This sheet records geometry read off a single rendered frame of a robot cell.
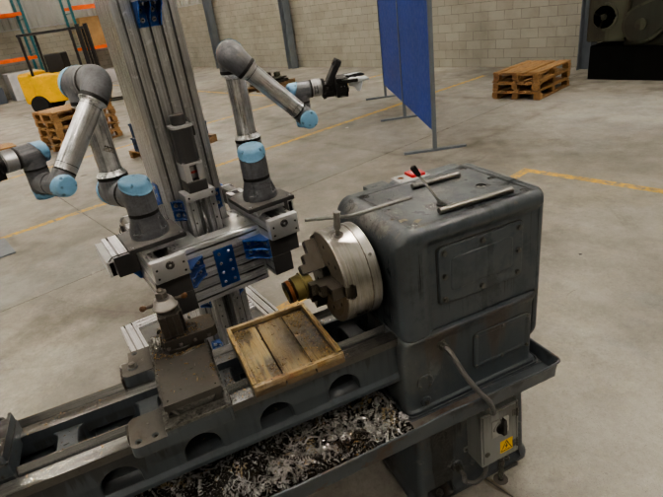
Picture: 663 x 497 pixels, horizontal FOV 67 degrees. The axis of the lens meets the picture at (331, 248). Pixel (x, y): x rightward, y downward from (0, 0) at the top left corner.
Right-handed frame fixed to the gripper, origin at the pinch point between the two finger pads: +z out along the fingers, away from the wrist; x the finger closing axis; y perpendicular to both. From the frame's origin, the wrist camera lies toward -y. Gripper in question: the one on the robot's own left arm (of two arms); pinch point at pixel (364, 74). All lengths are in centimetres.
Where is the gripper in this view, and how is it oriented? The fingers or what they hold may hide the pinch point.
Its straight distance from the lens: 237.0
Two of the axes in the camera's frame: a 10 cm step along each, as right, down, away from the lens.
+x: 2.3, 5.3, -8.2
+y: 1.0, 8.2, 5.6
